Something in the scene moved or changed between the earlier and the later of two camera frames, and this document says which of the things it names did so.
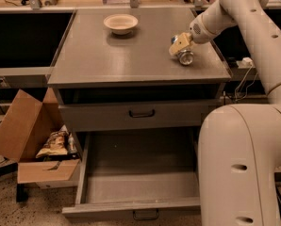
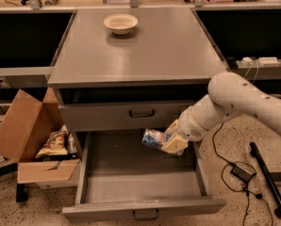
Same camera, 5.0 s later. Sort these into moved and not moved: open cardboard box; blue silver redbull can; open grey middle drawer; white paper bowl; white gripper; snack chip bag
Moved: blue silver redbull can; white gripper
Not moved: white paper bowl; open grey middle drawer; open cardboard box; snack chip bag
